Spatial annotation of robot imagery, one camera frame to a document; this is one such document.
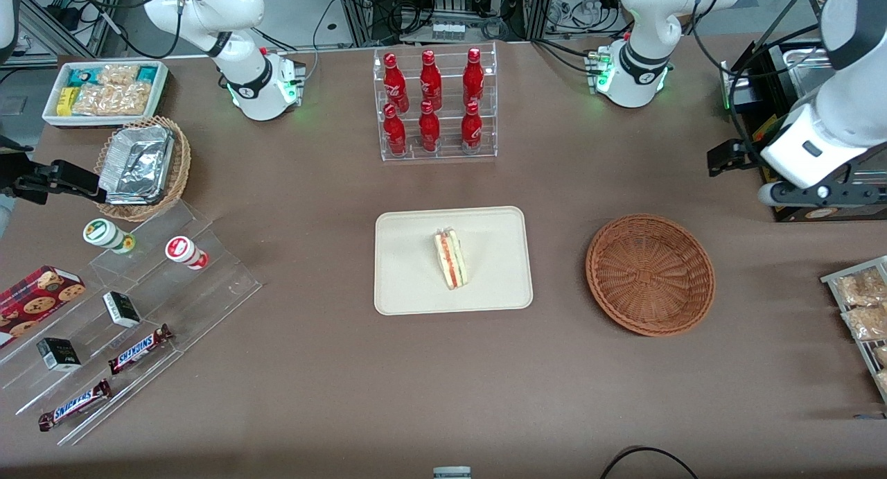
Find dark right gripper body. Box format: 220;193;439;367
0;138;53;204

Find triangular sandwich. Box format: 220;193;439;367
434;228;469;290

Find light tan wicker basket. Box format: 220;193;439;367
94;116;191;222

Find brown wicker basket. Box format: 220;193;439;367
586;214;716;337

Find beige plastic tray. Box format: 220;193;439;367
374;206;534;316

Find white rectangular snack bin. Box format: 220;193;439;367
42;61;169;128

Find green lid cup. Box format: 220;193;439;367
83;218;136;254

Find silver foil packets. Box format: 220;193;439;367
99;125;174;204

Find clear bag of crackers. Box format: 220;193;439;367
97;64;139;87
111;82;153;116
71;84;115;116

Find red lid cup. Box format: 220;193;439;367
165;236;209;270

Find red plaid cookie box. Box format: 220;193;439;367
0;265;87;348

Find small black carton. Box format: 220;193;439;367
103;291;141;328
36;338;82;372

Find clear acrylic tiered stand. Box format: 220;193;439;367
0;200;263;446

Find brown Snickers bar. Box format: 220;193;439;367
108;324;173;375
38;379;112;432

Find red aluminium cola bottle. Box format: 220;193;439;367
383;103;408;155
461;101;483;150
419;49;443;109
462;47;485;107
419;101;441;153
383;52;410;112

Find clear acrylic bottle rack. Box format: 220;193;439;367
373;42;498;162

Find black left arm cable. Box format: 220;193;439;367
690;0;763;154

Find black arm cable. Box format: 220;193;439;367
42;0;184;58
690;0;763;154

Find metal wire tray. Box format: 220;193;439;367
821;256;887;403

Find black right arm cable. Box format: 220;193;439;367
42;0;184;58

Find aluminium frame rack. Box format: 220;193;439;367
21;0;125;57
333;0;555;43

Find black floor cable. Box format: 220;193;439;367
599;446;701;479

